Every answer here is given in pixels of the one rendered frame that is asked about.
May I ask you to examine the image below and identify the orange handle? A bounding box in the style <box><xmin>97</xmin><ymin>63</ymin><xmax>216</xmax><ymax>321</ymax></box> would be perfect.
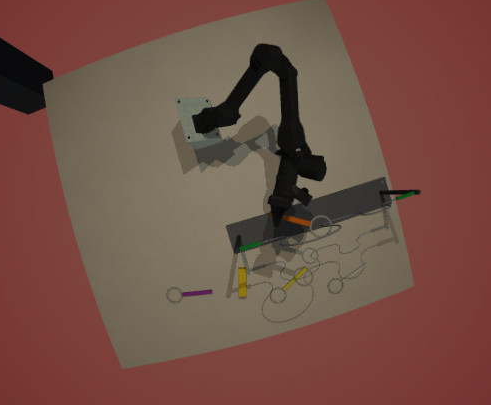
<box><xmin>282</xmin><ymin>215</ymin><xmax>332</xmax><ymax>238</ymax></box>

